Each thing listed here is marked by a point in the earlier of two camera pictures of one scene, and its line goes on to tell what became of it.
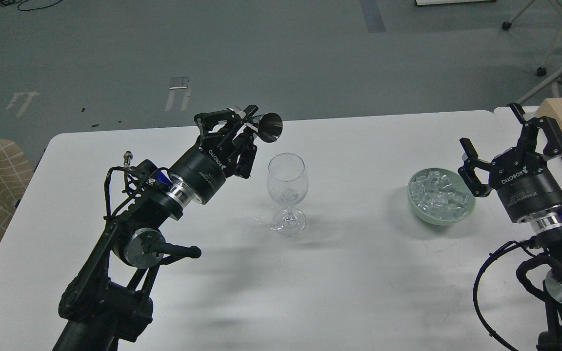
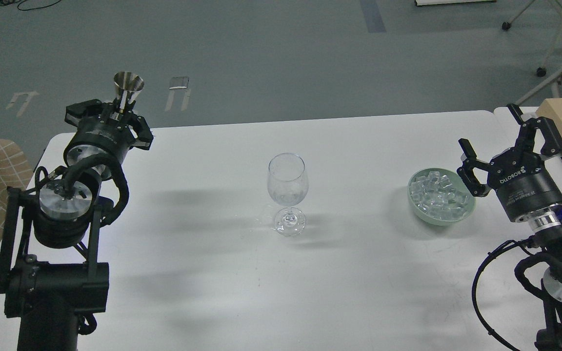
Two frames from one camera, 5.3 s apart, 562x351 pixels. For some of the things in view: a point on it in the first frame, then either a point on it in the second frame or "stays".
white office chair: x=542 y=71 stays
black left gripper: x=203 y=167 → x=98 y=135
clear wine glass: x=288 y=183 stays
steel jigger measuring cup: x=269 y=125 → x=128 y=84
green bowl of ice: x=440 y=196 stays
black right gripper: x=525 y=183 stays
